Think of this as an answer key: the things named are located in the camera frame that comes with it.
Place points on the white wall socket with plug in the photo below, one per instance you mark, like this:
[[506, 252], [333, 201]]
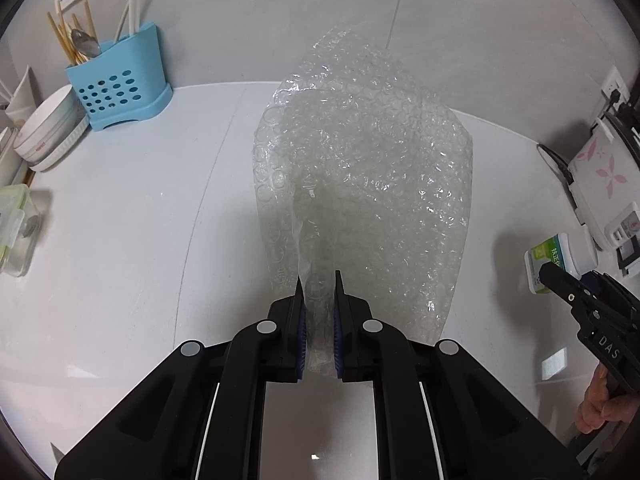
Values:
[[614, 87]]

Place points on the white pill bottle green label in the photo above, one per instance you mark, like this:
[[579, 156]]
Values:
[[575, 255]]

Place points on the beige chopstick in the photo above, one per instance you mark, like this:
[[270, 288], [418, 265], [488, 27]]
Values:
[[123, 20]]

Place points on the white pointed cup holder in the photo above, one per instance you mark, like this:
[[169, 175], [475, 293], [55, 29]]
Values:
[[20, 102]]

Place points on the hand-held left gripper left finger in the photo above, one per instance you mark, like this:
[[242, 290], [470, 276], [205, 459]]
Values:
[[300, 340]]

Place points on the bundle of wooden chopsticks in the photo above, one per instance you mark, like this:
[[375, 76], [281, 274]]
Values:
[[62, 40]]

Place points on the blue utensil holder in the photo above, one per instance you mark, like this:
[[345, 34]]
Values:
[[125, 80]]

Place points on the white rice cooker pink flowers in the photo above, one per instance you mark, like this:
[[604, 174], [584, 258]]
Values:
[[605, 175]]

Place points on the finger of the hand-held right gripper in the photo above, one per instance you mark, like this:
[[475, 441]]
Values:
[[562, 285], [602, 282]]

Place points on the clear bubble wrap sheet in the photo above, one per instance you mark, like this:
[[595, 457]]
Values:
[[360, 185]]

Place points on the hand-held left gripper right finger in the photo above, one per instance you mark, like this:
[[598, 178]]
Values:
[[339, 340]]

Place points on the glass container green lid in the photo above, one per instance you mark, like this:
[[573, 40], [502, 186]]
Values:
[[12, 230]]

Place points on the large white bowl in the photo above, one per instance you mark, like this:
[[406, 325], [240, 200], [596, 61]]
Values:
[[47, 120]]

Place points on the person's right hand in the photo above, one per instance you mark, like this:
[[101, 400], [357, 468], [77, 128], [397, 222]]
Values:
[[595, 405]]

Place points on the metal spoon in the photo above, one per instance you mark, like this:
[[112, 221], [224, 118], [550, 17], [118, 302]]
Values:
[[85, 45]]

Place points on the white ribbed plate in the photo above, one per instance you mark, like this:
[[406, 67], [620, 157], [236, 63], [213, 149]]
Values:
[[70, 145]]

